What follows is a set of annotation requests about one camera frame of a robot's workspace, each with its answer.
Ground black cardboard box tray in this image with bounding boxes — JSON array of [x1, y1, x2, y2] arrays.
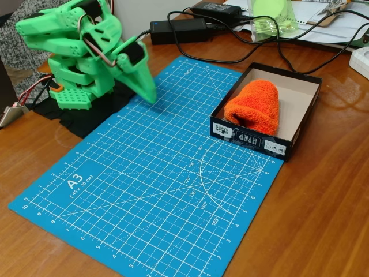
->
[[209, 62, 323, 162]]

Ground red black wire bundle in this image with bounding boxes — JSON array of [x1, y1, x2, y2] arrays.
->
[[17, 74, 56, 108]]

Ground metal binder clip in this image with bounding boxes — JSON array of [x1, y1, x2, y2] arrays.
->
[[317, 2, 351, 16]]

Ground blue A3 cutting mat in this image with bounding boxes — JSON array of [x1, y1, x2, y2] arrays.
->
[[7, 55, 285, 277]]

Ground white round plastic device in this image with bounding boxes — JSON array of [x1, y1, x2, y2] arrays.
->
[[348, 46, 369, 80]]

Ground grey speckled fabric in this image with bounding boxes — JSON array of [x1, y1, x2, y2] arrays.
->
[[0, 0, 58, 102]]

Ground clear plastic bag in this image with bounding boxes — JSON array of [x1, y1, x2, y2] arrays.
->
[[247, 0, 299, 43]]

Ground green plastic container lid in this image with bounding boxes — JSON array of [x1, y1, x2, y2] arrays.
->
[[251, 0, 289, 21]]

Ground red white black servo wire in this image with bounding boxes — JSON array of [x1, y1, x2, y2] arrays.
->
[[76, 0, 119, 68]]

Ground large black power adapter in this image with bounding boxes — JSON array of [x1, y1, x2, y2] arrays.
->
[[150, 17, 216, 46]]

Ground white paper sheets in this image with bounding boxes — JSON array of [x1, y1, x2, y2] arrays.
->
[[223, 0, 369, 53]]

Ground brown clipboard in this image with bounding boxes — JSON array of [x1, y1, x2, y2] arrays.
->
[[306, 11, 344, 28]]

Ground silver controller board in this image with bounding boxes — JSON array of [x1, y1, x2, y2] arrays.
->
[[0, 105, 26, 128]]

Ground orange fuzzy sock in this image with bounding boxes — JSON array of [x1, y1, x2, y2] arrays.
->
[[224, 79, 280, 136]]

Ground slim black power adapter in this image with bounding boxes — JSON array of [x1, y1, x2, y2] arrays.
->
[[190, 1, 242, 18]]

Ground black cloth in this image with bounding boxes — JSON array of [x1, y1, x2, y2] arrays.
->
[[32, 74, 139, 139]]

